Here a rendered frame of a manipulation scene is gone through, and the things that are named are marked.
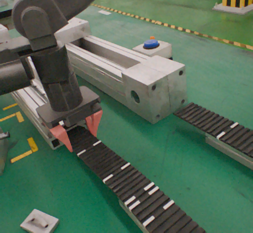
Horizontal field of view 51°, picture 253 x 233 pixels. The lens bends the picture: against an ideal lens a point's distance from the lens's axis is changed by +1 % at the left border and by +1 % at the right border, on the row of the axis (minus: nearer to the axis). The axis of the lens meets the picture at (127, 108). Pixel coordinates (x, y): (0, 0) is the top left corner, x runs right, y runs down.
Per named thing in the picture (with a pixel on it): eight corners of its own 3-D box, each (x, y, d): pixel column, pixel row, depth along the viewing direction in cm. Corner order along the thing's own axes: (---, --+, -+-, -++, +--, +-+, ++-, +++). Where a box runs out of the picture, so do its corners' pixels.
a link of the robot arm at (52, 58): (64, 41, 39) (60, 31, 44) (17, 54, 38) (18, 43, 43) (78, 82, 43) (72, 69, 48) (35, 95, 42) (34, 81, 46)
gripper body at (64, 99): (38, 116, 49) (21, 81, 45) (86, 93, 53) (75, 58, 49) (51, 132, 44) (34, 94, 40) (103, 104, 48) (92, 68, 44)
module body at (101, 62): (160, 90, 65) (156, 58, 60) (128, 108, 61) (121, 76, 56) (45, 34, 123) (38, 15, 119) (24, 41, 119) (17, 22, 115)
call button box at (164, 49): (173, 63, 76) (171, 42, 72) (147, 77, 72) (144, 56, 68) (155, 57, 82) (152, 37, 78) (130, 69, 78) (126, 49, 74)
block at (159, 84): (195, 98, 60) (193, 60, 54) (153, 124, 55) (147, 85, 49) (167, 86, 66) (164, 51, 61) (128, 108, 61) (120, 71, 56)
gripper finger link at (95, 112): (65, 141, 54) (49, 103, 49) (95, 125, 57) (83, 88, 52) (79, 158, 49) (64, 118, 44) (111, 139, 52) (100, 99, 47)
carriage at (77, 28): (94, 42, 85) (88, 20, 82) (63, 54, 81) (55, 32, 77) (72, 33, 97) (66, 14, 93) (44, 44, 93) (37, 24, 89)
